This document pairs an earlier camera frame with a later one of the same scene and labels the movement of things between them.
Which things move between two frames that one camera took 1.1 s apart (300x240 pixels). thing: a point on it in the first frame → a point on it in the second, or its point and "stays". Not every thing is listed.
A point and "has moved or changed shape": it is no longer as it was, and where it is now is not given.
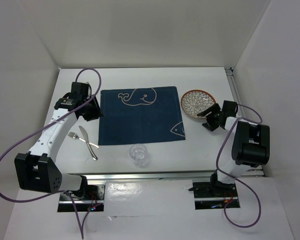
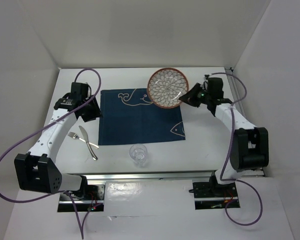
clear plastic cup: x=138 y=152 stays
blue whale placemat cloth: x=138 y=115 stays
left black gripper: x=96 y=112 stays
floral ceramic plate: x=195 y=101 has moved or changed shape
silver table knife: x=85 y=136 stays
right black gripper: x=210 y=125 → x=189 y=97
